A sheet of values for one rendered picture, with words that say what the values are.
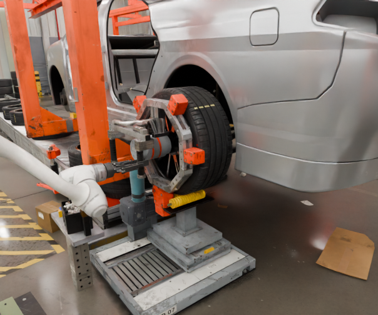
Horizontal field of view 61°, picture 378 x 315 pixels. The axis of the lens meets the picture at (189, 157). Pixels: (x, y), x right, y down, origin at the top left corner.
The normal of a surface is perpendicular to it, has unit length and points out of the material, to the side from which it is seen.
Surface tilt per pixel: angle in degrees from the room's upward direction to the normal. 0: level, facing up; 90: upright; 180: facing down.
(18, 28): 90
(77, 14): 90
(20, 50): 90
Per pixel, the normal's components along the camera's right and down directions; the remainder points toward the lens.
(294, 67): -0.80, 0.19
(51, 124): 0.60, 0.22
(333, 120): -0.48, 0.30
